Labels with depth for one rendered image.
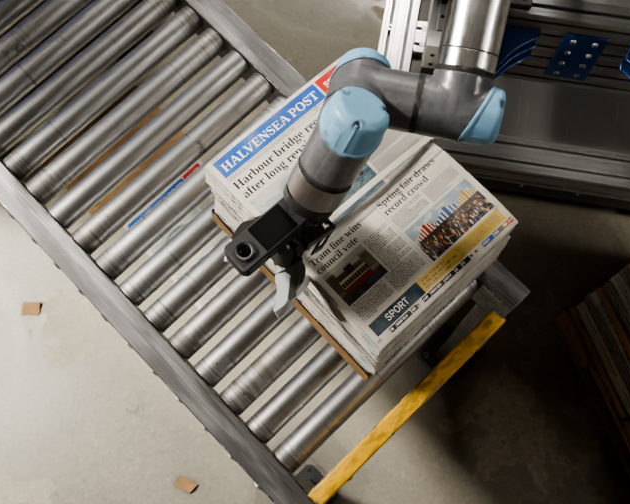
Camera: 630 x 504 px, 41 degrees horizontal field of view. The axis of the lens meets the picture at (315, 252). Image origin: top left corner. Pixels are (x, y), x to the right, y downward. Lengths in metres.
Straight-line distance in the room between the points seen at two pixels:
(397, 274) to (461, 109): 0.27
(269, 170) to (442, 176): 0.25
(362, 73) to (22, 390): 1.54
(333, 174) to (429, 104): 0.15
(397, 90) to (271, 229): 0.23
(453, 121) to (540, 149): 1.16
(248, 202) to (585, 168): 1.17
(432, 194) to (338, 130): 0.32
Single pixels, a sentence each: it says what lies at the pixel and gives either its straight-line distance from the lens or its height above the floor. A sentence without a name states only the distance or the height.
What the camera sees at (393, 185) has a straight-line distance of 1.25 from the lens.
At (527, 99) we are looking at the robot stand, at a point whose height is 0.21.
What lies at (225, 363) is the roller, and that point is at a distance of 1.44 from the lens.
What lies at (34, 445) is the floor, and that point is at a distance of 2.34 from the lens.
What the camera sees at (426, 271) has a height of 1.05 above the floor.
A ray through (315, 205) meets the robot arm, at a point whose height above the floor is 1.22.
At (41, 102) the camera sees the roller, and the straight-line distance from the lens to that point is 1.65.
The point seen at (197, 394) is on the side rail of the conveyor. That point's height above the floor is 0.80.
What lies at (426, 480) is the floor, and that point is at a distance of 2.22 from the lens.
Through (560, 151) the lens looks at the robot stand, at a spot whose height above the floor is 0.21.
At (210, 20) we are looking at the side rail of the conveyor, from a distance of 1.65.
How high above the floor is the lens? 2.21
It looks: 75 degrees down
